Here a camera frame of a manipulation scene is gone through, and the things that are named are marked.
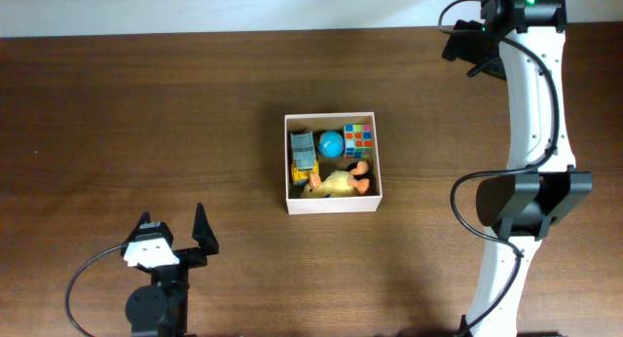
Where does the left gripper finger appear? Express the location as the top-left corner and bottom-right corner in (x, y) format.
(125, 211), (151, 243)
(192, 203), (219, 255)

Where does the yellow grey toy truck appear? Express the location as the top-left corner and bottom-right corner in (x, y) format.
(290, 132), (319, 185)

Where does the multicolour puzzle cube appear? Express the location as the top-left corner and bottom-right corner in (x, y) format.
(343, 124), (375, 160)

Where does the blue toy ball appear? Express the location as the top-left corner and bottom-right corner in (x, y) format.
(318, 131), (345, 159)

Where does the black round puck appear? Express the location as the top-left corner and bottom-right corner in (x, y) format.
(347, 163), (358, 173)

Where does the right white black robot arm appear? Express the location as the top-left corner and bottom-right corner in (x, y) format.
(439, 0), (593, 336)

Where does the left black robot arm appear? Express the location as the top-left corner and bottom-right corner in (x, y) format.
(122, 204), (219, 337)

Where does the white open cardboard box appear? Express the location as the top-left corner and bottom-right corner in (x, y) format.
(283, 112), (383, 215)

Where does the right black cable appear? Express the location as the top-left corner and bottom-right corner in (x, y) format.
(436, 0), (562, 337)

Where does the black cable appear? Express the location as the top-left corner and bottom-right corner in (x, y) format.
(436, 0), (562, 337)
(64, 243), (130, 337)

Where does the left black cable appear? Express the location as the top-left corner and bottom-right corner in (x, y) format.
(64, 243), (130, 337)

